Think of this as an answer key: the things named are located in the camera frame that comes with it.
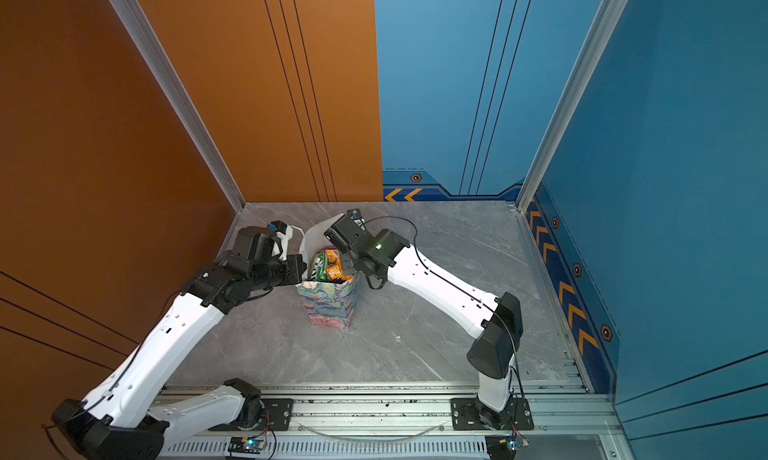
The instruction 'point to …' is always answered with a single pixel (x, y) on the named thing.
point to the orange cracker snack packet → (334, 262)
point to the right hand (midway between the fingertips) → (352, 257)
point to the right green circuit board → (505, 446)
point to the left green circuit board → (246, 444)
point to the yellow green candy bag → (319, 272)
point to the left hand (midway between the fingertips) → (309, 262)
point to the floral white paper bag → (329, 304)
